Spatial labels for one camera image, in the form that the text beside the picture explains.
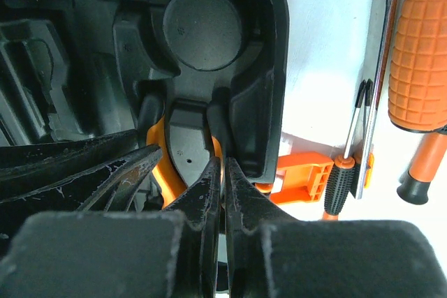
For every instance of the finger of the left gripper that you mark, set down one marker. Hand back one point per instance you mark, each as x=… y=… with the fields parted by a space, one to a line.
x=71 y=176

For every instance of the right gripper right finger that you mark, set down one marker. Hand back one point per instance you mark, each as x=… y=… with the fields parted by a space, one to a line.
x=272 y=254

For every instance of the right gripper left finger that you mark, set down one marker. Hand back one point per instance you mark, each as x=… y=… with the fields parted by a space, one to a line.
x=168 y=253

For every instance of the orange handled needle-nose pliers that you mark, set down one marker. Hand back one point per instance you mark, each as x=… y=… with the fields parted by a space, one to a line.
x=189 y=133

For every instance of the black plastic tool case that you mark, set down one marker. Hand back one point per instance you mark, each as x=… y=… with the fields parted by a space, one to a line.
x=73 y=70

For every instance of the orange grip bit screwdriver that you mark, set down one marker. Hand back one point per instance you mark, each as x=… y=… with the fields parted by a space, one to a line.
x=417 y=80

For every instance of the small orange black precision screwdriver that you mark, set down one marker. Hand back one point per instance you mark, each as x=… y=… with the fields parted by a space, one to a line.
x=423 y=168

